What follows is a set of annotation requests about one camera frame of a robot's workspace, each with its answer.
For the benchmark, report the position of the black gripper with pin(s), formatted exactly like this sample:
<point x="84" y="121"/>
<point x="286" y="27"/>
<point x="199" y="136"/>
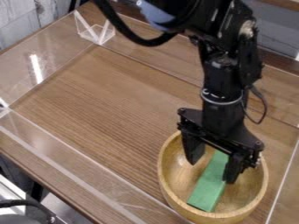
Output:
<point x="238" y="140"/>

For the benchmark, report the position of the green rectangular block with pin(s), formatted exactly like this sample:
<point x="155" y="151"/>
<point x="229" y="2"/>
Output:
<point x="210" y="185"/>

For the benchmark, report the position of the brown wooden bowl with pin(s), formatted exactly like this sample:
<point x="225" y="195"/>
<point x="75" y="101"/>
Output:
<point x="178" y="177"/>

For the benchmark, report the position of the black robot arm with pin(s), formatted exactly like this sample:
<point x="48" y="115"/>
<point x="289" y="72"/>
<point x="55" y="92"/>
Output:
<point x="221" y="26"/>

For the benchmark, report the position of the clear acrylic corner bracket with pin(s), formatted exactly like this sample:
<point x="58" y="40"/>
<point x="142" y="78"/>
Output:
<point x="99" y="34"/>

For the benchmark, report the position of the clear acrylic barrier wall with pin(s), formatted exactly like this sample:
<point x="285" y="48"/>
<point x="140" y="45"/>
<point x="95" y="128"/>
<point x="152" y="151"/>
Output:
<point x="91" y="109"/>

